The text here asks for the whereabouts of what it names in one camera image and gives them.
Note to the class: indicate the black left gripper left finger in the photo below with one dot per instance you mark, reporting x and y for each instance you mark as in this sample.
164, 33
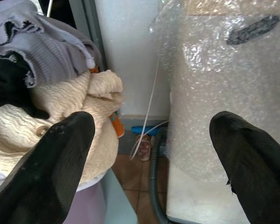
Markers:
46, 172

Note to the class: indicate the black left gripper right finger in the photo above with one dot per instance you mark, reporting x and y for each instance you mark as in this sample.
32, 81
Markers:
254, 163

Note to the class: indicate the cream textured knit garment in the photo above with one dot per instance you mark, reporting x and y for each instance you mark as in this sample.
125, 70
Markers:
67, 107

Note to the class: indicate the clear bubble wrap sheet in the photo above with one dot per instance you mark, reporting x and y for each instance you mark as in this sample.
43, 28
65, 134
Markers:
224, 81

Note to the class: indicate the black garment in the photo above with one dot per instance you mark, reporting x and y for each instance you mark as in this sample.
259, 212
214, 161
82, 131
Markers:
7, 86

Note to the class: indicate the worn slipper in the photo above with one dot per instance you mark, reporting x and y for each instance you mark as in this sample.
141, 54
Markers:
144, 147

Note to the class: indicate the blue pipe fitting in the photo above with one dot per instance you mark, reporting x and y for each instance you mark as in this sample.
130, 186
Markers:
144, 129

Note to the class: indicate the lilac ribbed knit garment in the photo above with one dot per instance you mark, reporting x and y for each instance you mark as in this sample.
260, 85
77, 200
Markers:
39, 53

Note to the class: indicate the grey brown garment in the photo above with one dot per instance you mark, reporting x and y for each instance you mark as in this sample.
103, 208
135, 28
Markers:
72, 37

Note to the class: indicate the grey door frame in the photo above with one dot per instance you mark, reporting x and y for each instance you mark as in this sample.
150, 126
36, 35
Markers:
93, 30

